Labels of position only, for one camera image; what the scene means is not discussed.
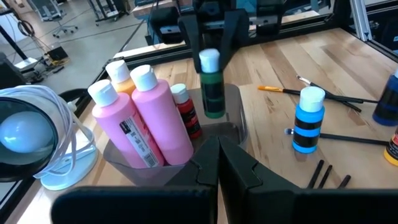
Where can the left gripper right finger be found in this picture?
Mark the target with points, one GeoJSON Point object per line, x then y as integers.
{"type": "Point", "coordinates": [280, 205]}

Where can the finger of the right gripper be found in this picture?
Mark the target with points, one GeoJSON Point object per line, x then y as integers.
{"type": "Point", "coordinates": [194, 34]}
{"type": "Point", "coordinates": [237, 28]}

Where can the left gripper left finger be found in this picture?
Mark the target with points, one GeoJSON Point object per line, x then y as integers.
{"type": "Point", "coordinates": [140, 205]}

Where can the green paint bottle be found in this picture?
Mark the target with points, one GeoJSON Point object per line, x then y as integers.
{"type": "Point", "coordinates": [213, 102]}

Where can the red paint bottle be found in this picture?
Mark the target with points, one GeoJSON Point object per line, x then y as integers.
{"type": "Point", "coordinates": [189, 115]}

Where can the large pink paint bottle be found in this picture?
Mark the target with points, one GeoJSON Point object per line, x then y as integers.
{"type": "Point", "coordinates": [109, 124]}
{"type": "Point", "coordinates": [161, 118]}

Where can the large yellow-orange paint bottle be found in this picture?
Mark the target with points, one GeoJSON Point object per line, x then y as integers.
{"type": "Point", "coordinates": [122, 85]}

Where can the light blue paint bottle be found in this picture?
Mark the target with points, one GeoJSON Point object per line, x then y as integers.
{"type": "Point", "coordinates": [308, 112]}

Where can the small yellow paint bottle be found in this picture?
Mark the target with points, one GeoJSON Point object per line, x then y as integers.
{"type": "Point", "coordinates": [392, 155]}

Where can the dark purple paint bottle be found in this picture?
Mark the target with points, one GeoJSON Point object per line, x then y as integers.
{"type": "Point", "coordinates": [388, 102]}

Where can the grey translucent plastic bin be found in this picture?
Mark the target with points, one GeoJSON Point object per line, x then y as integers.
{"type": "Point", "coordinates": [146, 177]}

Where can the grey office chair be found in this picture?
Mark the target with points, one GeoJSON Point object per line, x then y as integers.
{"type": "Point", "coordinates": [62, 18]}

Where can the white desk lamp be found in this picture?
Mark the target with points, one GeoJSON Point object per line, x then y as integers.
{"type": "Point", "coordinates": [28, 130]}

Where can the black aluminium table frame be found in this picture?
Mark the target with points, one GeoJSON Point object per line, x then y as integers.
{"type": "Point", "coordinates": [149, 53]}

